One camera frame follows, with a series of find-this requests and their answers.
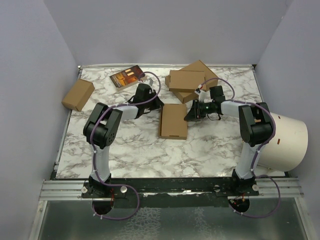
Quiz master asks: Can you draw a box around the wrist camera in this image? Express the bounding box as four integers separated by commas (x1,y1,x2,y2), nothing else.
140,77,154,87
194,84,206,102

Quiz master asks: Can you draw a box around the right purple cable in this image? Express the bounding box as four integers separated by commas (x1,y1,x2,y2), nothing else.
197,77,281,220

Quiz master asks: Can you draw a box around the white cylinder drum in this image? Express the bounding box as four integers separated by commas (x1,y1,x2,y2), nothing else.
258,113,308,172

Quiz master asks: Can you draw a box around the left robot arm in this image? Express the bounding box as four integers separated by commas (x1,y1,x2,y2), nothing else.
83,83,164,198

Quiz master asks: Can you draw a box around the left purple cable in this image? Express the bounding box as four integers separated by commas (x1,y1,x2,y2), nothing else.
89,71,162,221

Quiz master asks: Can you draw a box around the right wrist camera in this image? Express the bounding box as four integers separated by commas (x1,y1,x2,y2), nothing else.
194,84,206,102

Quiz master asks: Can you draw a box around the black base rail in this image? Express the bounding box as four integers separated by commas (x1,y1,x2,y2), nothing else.
81,177,259,209

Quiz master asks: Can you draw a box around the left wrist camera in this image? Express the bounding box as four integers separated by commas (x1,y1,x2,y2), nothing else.
140,77,154,87

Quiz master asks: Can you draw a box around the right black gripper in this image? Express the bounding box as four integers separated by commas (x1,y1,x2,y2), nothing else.
184,99,214,121

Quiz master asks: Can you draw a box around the dark orange book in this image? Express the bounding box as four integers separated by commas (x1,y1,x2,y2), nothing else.
109,65,147,92

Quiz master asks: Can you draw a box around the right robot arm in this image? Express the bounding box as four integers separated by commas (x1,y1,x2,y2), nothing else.
184,85,276,196

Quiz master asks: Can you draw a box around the purple cable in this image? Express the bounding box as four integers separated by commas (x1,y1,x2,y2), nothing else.
89,71,162,221
197,77,281,220

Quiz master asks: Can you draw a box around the small closed cardboard box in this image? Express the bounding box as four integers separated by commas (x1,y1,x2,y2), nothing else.
61,79,95,112

